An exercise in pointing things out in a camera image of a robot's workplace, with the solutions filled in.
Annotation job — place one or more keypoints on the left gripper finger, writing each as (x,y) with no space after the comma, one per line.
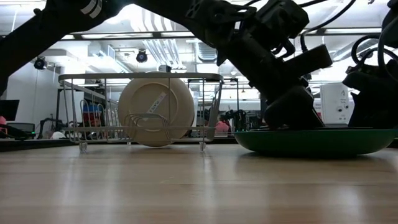
(292,112)

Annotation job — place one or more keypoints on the cream plate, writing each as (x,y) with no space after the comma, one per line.
(149,93)

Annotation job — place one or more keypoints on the large green plate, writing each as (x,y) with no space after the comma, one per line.
(311,143)

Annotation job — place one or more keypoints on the person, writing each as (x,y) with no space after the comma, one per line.
(222,128)

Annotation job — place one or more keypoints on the black ceiling camera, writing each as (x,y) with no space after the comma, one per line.
(141,57)
(39,63)

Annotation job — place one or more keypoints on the black background robot arm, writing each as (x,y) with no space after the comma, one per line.
(237,119)

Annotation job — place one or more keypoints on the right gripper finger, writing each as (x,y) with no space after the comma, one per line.
(376,112)

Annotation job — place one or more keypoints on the black monitor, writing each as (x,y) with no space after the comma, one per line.
(8,109)

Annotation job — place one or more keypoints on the black aluminium table frame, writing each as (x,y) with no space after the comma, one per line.
(31,144)

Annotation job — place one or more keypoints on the white box device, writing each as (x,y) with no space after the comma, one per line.
(334,102)

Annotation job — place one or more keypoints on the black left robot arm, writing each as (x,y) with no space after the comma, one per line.
(31,37)

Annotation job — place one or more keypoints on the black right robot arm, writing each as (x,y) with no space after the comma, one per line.
(392,18)

